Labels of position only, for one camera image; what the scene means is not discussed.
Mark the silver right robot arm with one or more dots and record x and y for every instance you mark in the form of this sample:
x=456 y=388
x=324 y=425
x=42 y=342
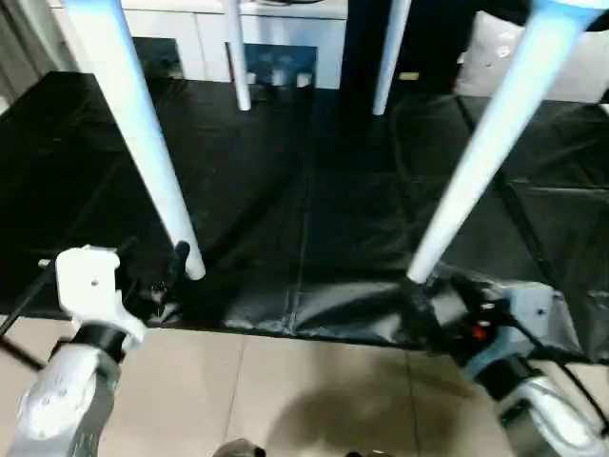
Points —
x=547 y=409

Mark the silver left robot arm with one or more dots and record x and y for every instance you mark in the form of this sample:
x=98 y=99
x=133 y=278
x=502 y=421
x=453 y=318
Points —
x=62 y=400

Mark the black work mat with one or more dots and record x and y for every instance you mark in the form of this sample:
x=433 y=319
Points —
x=309 y=190

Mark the dark robot lower body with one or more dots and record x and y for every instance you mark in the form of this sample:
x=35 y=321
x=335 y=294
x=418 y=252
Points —
x=238 y=450

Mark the white glass-door cabinet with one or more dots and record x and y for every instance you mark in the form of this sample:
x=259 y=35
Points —
x=200 y=38

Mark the black cabinet with yellow label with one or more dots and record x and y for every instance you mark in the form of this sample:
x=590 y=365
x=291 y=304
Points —
x=428 y=38

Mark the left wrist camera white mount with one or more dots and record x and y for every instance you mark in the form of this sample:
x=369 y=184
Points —
x=90 y=285

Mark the black table frame leg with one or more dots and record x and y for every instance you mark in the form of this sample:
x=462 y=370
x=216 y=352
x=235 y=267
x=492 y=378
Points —
x=21 y=352

